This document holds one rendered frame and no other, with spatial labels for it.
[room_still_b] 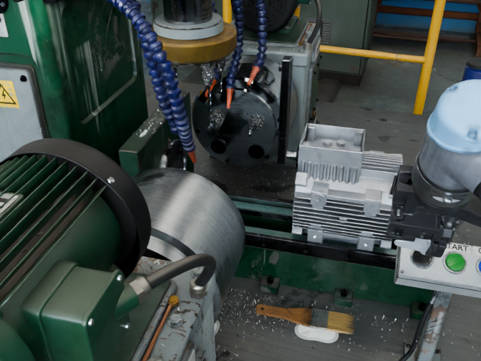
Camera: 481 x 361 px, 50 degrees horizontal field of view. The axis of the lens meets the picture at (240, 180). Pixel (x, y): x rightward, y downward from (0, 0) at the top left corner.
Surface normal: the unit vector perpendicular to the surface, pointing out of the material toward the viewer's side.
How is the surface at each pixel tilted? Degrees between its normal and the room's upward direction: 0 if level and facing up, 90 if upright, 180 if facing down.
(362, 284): 90
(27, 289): 55
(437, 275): 30
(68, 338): 90
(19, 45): 90
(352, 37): 90
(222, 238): 62
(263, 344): 0
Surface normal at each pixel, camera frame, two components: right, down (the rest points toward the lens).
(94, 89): 0.97, 0.13
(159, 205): 0.10, -0.83
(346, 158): -0.25, 0.52
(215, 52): 0.59, 0.44
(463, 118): -0.11, -0.47
